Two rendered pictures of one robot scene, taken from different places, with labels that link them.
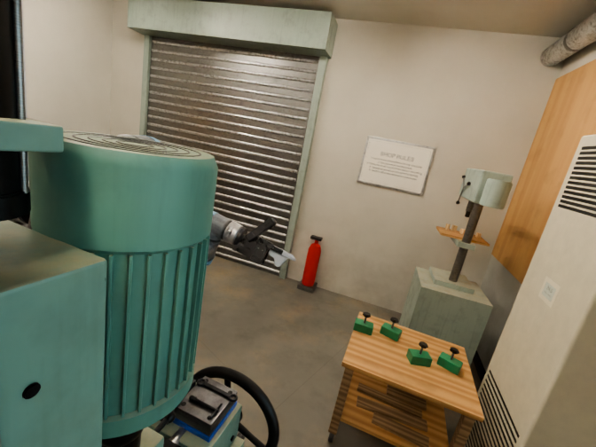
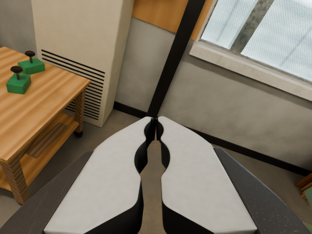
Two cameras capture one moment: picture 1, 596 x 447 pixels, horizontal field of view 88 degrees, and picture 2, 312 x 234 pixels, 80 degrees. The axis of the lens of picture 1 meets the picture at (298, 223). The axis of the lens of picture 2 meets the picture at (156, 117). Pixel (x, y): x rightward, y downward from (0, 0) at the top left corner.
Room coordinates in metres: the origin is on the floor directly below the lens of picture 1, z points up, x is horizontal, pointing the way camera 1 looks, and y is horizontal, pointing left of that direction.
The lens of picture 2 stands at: (1.03, 0.08, 1.24)
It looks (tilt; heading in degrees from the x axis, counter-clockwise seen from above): 40 degrees down; 250
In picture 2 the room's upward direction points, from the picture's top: 23 degrees clockwise
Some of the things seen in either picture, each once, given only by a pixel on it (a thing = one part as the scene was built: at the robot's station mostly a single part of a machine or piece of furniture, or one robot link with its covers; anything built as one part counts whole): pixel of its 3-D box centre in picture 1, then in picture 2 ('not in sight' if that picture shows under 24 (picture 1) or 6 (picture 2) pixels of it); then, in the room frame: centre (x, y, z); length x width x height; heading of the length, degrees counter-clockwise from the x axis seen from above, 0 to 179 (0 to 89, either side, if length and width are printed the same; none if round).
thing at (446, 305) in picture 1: (454, 275); not in sight; (2.22, -1.24, 0.79); 0.62 x 0.48 x 1.58; 167
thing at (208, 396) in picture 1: (197, 400); not in sight; (0.52, 0.14, 0.99); 0.13 x 0.11 x 0.06; 72
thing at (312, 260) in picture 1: (311, 262); not in sight; (3.18, -0.23, 0.30); 0.19 x 0.18 x 0.60; 165
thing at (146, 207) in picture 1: (129, 274); not in sight; (0.34, 0.19, 1.35); 0.18 x 0.18 x 0.31
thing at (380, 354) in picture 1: (398, 384); (12, 118); (1.52, -0.74, 0.32); 0.66 x 0.57 x 0.64; 73
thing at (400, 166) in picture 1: (394, 165); not in sight; (3.11, -0.82, 1.48); 0.64 x 0.02 x 0.46; 75
